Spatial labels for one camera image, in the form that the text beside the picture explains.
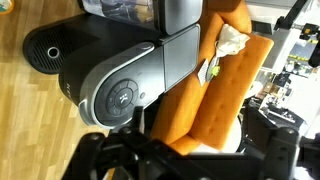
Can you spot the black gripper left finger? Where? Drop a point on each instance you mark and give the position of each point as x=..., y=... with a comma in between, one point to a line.
x=136, y=116

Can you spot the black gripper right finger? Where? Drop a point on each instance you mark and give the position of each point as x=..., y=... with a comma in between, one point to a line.
x=253, y=126

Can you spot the black Keurig coffee maker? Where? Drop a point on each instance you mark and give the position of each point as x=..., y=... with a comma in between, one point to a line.
x=83, y=43

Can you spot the clear water tank black lid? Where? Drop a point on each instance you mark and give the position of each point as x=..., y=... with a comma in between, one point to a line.
x=126, y=10

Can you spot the white round side table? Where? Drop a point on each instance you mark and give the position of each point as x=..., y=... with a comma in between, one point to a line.
x=236, y=136

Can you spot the orange tufted sofa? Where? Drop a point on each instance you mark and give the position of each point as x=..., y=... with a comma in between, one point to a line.
x=226, y=100

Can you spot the small green object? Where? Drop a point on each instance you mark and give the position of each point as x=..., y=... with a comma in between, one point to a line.
x=215, y=70

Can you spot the flat grey booklet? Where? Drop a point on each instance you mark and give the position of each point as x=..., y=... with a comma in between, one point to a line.
x=202, y=73

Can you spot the white crumpled cloth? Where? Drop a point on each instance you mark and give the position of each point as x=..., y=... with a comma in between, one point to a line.
x=231, y=40

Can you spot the black camera stand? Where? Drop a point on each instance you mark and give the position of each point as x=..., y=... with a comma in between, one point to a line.
x=290, y=15

